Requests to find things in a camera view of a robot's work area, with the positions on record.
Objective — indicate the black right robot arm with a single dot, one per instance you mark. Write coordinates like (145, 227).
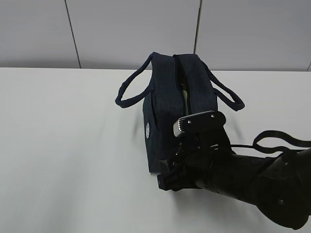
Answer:
(279, 184)

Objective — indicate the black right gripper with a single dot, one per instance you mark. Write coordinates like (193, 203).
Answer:
(192, 160)

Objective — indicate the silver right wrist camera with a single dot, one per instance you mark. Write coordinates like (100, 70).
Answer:
(198, 123)

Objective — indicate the glass container green lid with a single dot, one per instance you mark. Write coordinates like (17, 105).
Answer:
(185, 93)

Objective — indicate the dark blue lunch bag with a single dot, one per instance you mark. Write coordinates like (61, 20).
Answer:
(163, 102)

